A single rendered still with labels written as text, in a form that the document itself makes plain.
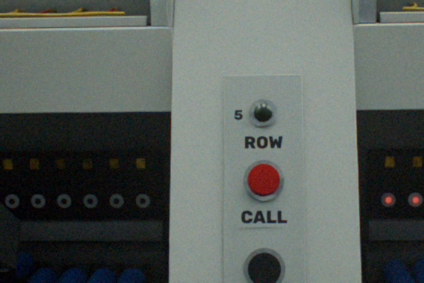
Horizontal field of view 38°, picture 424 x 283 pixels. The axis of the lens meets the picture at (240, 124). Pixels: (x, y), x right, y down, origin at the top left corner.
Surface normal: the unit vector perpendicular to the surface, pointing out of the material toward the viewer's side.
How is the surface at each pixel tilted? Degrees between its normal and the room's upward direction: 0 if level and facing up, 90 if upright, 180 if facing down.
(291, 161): 90
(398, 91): 109
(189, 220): 90
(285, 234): 90
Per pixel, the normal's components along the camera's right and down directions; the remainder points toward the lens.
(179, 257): -0.04, -0.16
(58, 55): -0.04, 0.16
